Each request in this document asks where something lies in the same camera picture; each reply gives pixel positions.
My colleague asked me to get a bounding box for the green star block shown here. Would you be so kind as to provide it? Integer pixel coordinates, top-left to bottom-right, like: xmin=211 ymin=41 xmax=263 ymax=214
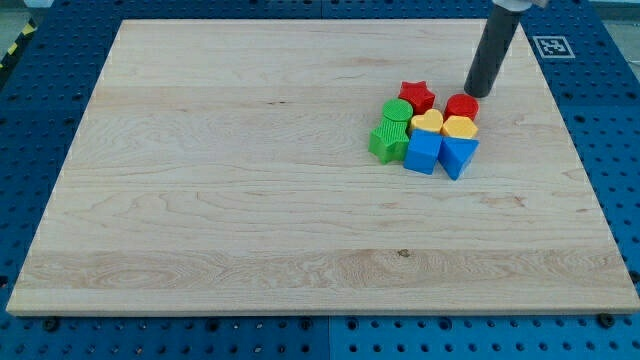
xmin=368 ymin=120 xmax=409 ymax=164

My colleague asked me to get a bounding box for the red star block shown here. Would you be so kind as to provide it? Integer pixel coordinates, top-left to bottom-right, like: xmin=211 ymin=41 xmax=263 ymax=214
xmin=398 ymin=81 xmax=436 ymax=115

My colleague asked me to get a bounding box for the light wooden board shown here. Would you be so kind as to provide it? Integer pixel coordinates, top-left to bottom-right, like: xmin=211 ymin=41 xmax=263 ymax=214
xmin=7 ymin=20 xmax=639 ymax=317

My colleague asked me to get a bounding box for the green cylinder block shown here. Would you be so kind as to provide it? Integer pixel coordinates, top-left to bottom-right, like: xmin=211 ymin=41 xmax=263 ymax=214
xmin=382 ymin=98 xmax=413 ymax=122

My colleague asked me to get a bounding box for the blue cube block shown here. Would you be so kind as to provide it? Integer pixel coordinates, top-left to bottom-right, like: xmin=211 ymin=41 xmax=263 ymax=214
xmin=403 ymin=129 xmax=443 ymax=175

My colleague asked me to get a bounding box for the yellow heart block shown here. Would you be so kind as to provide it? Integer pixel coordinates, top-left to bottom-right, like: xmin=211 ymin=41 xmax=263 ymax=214
xmin=408 ymin=109 xmax=444 ymax=133

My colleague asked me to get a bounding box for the blue triangle block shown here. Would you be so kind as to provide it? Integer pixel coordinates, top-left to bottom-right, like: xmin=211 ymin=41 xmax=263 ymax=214
xmin=438 ymin=137 xmax=480 ymax=180

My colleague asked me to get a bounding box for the yellow hexagon block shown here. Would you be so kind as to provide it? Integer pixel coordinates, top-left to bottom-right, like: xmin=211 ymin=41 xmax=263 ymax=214
xmin=441 ymin=115 xmax=478 ymax=139

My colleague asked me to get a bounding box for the red cylinder block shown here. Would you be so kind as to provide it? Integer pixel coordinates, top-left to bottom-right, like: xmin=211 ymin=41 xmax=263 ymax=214
xmin=444 ymin=93 xmax=479 ymax=121

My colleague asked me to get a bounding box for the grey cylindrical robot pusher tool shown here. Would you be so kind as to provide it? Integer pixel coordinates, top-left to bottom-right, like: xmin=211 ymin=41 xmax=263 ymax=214
xmin=464 ymin=4 xmax=525 ymax=98

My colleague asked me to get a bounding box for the white fiducial marker tag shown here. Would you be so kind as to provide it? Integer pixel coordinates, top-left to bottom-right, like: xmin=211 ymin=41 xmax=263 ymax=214
xmin=533 ymin=35 xmax=575 ymax=59

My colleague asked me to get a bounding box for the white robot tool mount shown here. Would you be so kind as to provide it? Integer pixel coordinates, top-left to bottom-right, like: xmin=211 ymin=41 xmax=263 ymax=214
xmin=492 ymin=0 xmax=549 ymax=12

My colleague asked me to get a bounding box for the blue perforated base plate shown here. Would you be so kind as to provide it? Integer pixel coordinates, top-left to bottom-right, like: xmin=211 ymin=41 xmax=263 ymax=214
xmin=1 ymin=1 xmax=639 ymax=359

